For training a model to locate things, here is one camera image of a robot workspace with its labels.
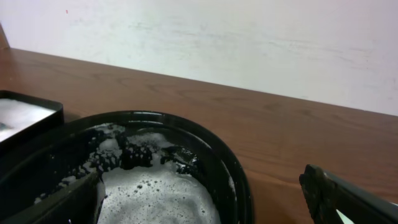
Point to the white soap foam puddle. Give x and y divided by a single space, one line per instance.
159 193

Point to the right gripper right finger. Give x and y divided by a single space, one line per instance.
327 196

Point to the black round tray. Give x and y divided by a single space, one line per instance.
61 154

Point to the black rectangular foam tray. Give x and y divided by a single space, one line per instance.
23 117

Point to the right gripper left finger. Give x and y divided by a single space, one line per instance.
38 200

